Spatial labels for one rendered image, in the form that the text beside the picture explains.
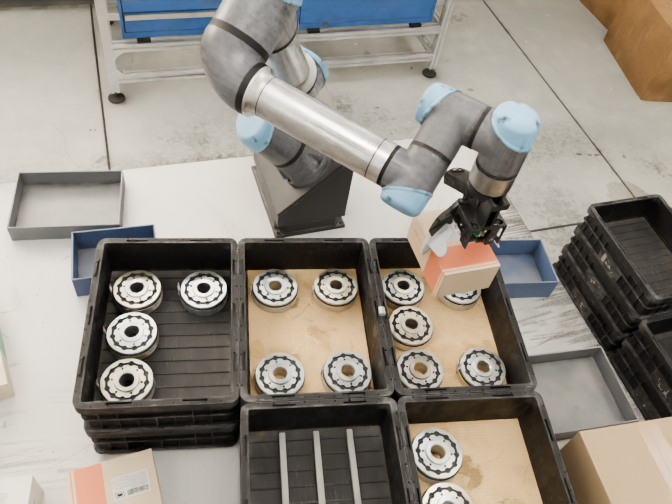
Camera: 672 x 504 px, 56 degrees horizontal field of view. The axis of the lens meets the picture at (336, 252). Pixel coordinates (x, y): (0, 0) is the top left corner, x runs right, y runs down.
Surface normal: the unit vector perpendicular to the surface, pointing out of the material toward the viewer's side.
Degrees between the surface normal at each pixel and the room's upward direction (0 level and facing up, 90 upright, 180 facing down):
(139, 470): 0
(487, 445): 0
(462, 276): 90
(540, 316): 0
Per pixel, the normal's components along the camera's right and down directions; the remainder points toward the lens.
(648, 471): 0.12, -0.62
